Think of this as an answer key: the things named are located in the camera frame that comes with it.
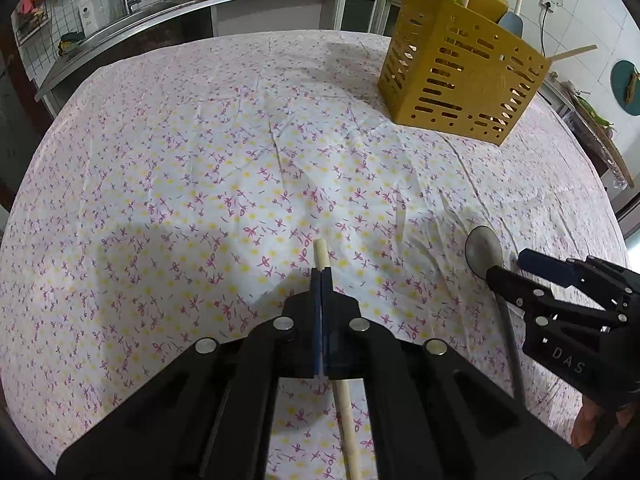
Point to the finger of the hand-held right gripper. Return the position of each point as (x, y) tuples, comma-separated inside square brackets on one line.
[(510, 287), (545, 266)]

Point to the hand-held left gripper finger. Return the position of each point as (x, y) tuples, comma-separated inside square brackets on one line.
[(316, 320), (326, 320)]

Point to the metal spoon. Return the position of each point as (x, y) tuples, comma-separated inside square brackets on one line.
[(482, 252)]

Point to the yellow slotted utensil holder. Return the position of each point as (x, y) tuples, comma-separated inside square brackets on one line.
[(450, 85)]

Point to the person's right forearm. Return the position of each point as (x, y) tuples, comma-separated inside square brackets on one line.
[(582, 422)]

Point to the plastic covered side table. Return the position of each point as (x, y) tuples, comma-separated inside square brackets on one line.
[(605, 150)]

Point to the green vegetables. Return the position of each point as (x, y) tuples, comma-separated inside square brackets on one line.
[(592, 110)]

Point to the floral tablecloth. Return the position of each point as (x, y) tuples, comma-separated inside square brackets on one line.
[(200, 160)]

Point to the brown dried plant bundle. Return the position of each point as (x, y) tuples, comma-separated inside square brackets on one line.
[(632, 87)]

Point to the kitchen counter cabinet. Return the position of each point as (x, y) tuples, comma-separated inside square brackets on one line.
[(225, 15)]

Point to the white soap bottle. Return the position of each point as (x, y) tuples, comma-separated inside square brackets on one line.
[(87, 10)]

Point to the round teal wall board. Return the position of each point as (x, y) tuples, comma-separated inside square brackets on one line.
[(622, 85)]

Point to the white wall socket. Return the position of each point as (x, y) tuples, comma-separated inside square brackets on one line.
[(550, 1)]

